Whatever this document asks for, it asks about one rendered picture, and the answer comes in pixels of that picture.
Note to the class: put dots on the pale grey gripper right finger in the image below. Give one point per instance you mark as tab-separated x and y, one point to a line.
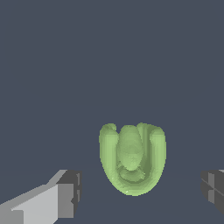
214	188

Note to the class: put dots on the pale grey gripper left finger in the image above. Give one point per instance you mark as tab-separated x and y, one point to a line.
43	201

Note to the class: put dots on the green rounded curled object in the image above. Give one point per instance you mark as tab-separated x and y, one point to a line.
132	159

